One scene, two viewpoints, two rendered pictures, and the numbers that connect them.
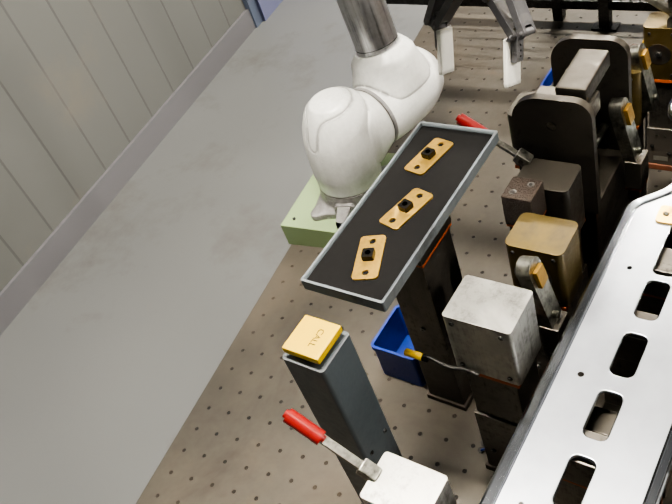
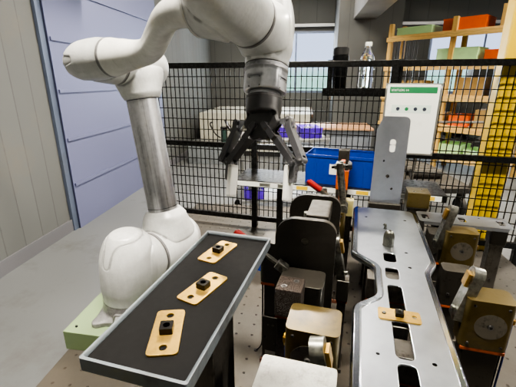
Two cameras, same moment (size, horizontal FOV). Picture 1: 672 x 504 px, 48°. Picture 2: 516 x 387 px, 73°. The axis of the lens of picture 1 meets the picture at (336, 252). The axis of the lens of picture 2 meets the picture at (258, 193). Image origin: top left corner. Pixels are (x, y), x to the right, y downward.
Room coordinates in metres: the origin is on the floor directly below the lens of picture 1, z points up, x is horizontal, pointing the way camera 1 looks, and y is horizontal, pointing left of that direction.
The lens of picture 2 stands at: (0.41, 0.05, 1.47)
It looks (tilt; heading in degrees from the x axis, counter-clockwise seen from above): 18 degrees down; 328
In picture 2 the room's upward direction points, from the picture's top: straight up
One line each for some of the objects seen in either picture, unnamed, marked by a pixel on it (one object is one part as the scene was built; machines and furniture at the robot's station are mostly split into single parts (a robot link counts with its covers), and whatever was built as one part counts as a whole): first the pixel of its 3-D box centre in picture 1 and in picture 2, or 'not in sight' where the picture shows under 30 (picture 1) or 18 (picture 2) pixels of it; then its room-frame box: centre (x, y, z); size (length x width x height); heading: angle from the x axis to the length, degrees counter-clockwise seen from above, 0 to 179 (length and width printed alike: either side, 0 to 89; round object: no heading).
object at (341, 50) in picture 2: not in sight; (339, 67); (1.68, -1.19, 1.52); 0.07 x 0.07 x 0.18
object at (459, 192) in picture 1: (405, 206); (200, 286); (0.86, -0.12, 1.16); 0.37 x 0.14 x 0.02; 132
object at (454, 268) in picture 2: not in sight; (452, 314); (0.81, -0.84, 0.84); 0.10 x 0.05 x 0.29; 42
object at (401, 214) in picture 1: (405, 206); (203, 285); (0.85, -0.12, 1.17); 0.08 x 0.04 x 0.01; 118
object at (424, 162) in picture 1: (428, 154); (218, 249); (0.94, -0.19, 1.17); 0.08 x 0.04 x 0.01; 121
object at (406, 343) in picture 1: (410, 345); not in sight; (0.95, -0.06, 0.75); 0.11 x 0.10 x 0.09; 132
